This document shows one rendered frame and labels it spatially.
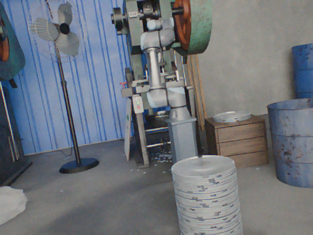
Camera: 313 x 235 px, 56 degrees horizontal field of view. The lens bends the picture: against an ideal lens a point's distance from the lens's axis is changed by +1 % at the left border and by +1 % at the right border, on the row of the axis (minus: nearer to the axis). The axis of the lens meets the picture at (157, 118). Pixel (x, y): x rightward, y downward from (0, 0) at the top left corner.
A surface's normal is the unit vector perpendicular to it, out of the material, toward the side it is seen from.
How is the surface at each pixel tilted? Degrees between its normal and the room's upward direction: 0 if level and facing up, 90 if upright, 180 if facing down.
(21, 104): 90
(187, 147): 90
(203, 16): 109
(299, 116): 92
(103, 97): 90
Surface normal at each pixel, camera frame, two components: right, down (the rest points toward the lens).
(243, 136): 0.04, 0.14
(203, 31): 0.21, 0.70
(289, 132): -0.75, 0.24
